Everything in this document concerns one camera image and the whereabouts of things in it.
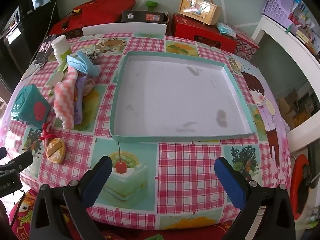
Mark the black white spotted scrunchie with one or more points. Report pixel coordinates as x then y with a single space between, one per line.
93 55

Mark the desk stationery clutter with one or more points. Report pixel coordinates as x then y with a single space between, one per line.
302 22

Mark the blue wet wipes packet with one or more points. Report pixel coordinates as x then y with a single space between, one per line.
226 29

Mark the cardboard boxes under desk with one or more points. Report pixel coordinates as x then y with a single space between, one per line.
295 110

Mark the black box with gauge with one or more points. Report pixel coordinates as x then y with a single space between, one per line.
142 17

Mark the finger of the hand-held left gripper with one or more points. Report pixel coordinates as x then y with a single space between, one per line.
2 152
23 160

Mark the purple plastic basket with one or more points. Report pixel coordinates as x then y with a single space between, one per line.
276 5

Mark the teal rimmed shallow box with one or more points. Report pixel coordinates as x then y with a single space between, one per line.
175 95

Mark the red carton with slot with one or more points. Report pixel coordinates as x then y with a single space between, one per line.
197 32

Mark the white chair back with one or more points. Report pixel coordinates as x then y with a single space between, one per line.
120 28

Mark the green tissue packet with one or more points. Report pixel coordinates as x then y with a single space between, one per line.
91 47

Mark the purple tissue packet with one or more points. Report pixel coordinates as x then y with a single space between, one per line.
79 100

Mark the pink white striped fuzzy sock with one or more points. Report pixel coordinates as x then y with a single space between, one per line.
66 100

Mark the white desk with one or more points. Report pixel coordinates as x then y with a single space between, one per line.
287 37

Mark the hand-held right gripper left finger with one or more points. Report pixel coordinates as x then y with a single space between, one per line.
97 180

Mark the small beige pouch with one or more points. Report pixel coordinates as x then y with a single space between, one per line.
89 86

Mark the white bottle green label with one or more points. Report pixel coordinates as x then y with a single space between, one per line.
61 50

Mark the red patterned box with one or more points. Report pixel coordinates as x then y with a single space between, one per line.
246 46

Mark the black flat device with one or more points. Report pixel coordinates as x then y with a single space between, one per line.
45 50

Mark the large red flat box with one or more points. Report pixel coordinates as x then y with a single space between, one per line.
100 7

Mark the green dumbbell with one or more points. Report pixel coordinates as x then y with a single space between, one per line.
151 5

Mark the black cabinet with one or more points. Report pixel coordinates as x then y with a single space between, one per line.
15 42

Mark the red printed cloth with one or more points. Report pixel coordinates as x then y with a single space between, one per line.
25 212

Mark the teal cube box red print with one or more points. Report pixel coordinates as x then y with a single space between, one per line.
28 105

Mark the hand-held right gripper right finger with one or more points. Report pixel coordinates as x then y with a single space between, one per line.
231 185

